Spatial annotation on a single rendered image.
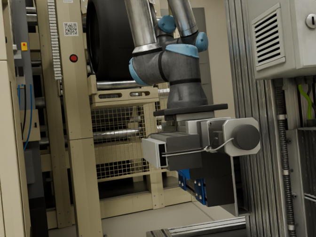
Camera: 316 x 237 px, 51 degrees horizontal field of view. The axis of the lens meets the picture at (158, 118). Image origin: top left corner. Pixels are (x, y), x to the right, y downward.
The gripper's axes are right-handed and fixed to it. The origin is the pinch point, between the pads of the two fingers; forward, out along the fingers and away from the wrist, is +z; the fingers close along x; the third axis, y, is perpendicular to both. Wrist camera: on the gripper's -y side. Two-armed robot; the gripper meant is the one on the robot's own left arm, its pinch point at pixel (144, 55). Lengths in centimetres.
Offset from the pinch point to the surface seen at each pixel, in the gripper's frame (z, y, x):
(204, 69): 479, 126, -307
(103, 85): 19.7, -9.6, 18.4
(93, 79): 15.6, -7.0, 24.3
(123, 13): 2.1, 23.1, 7.5
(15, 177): -48, -52, 62
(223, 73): 477, 114, -353
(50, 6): 23, 36, 41
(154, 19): 4.3, 21.1, -9.9
